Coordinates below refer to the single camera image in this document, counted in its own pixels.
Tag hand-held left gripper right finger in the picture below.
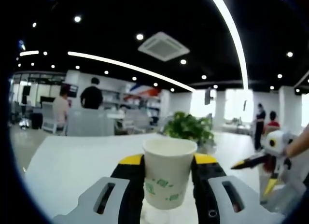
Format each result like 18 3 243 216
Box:
192 153 285 224

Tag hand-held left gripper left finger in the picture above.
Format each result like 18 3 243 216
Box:
52 154 145 224

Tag green-printed white paper cup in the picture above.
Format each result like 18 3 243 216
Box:
142 138 198 210

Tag white table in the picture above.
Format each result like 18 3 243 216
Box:
24 132 268 224

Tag green potted plant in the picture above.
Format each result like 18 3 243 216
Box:
164 111 217 154

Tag grey chair back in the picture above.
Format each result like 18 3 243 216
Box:
66 109 115 137

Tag white office chair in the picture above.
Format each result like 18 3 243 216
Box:
41 102 68 135

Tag ceiling air conditioner vent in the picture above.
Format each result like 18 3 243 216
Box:
137 31 191 62

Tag long ceiling light strip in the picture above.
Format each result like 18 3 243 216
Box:
67 51 197 92

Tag short ceiling light strip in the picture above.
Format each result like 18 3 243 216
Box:
19 50 40 57

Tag round ceiling spotlights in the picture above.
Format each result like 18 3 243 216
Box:
16 15 301 93

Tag white wall shelves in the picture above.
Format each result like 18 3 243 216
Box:
101 87 167 113

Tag dark wall screen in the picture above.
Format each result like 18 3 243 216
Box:
67 85 79 98

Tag red blue wall banner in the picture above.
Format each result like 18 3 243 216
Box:
129 83 162 97

